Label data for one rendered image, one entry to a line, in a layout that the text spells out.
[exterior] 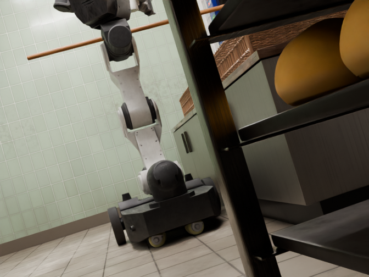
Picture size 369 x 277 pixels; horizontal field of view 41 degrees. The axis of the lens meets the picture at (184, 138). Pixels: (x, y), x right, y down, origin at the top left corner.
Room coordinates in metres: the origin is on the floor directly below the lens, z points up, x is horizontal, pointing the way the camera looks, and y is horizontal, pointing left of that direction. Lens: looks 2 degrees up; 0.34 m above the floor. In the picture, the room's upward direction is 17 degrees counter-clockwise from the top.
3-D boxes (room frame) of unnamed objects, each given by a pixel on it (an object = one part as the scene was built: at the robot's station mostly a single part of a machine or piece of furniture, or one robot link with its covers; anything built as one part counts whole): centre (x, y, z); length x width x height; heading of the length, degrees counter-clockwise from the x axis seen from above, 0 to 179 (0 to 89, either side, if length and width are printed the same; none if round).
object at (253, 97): (2.67, -0.36, 0.29); 2.42 x 0.56 x 0.58; 9
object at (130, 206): (2.40, 0.17, 0.19); 0.64 x 0.52 x 0.33; 10
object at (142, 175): (2.37, 0.17, 0.28); 0.21 x 0.20 x 0.13; 10
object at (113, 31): (2.42, 0.18, 1.00); 0.28 x 0.13 x 0.18; 10
